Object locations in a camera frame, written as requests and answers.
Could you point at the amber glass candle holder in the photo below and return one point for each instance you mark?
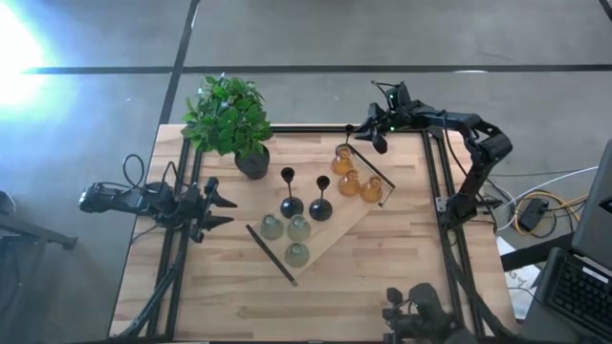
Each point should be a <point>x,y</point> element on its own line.
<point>372,191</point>
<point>342,163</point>
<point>349,185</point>

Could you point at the black metal candlestick holder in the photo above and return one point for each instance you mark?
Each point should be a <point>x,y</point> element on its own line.
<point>291,207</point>
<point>348,128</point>
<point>320,210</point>

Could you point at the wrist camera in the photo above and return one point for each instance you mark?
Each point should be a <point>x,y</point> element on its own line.
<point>212,184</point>
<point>399,95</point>

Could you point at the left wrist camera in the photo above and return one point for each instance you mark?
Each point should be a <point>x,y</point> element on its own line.
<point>212,184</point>

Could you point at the black aluminium table frame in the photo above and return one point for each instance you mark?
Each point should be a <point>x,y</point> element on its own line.
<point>306,129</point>

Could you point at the black power adapter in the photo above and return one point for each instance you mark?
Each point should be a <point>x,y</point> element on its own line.
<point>533,215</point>

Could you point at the grey laptop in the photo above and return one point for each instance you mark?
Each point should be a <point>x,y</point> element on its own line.
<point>588,286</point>

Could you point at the green potted plant black pot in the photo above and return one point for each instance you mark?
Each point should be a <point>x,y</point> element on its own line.
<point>227,114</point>

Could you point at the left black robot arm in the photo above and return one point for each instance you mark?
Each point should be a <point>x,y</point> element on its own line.
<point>143,203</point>

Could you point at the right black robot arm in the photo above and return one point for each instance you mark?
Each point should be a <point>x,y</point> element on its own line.
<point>483,143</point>

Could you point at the black stand bar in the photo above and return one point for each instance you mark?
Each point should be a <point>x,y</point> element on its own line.
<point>531,255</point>

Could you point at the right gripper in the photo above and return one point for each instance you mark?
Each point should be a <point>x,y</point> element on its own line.
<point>387,119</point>

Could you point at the wooden shelf riser black legs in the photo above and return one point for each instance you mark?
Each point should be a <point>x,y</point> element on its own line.
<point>334,224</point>

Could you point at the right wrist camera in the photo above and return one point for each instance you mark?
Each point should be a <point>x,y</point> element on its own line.
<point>399,95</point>

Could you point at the white paper sheets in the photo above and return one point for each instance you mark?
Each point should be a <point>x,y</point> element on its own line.
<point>518,282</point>

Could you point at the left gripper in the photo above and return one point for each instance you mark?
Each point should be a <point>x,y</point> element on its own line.
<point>201,215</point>

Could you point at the clear glass candle holder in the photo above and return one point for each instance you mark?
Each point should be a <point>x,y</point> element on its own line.
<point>299,229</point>
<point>296,255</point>
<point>271,228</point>

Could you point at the black floor stand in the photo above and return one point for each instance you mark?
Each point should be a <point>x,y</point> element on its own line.
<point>28,234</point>

